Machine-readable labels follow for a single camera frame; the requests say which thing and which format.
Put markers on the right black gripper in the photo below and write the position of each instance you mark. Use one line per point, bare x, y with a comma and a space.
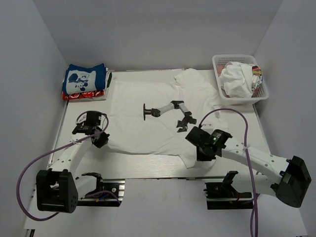
201, 157

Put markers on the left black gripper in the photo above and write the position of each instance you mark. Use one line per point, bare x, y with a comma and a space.
103, 141

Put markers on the white t-shirt with robot print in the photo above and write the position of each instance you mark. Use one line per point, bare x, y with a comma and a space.
132, 133

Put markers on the white t-shirt with colourful print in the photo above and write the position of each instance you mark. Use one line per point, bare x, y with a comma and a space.
239, 80

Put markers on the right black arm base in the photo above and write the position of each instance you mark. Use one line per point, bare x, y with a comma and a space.
225, 197

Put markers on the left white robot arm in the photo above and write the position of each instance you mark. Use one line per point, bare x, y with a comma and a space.
57, 188

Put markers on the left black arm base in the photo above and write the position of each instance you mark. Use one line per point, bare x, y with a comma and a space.
109, 194

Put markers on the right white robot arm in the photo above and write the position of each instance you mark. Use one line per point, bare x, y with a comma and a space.
286, 179

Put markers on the red folded t-shirt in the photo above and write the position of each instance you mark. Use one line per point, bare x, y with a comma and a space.
85, 96

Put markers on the blue folded Mickey t-shirt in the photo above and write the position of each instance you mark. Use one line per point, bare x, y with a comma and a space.
80, 79

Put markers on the white plastic basket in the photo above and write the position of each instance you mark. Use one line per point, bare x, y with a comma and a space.
221, 60

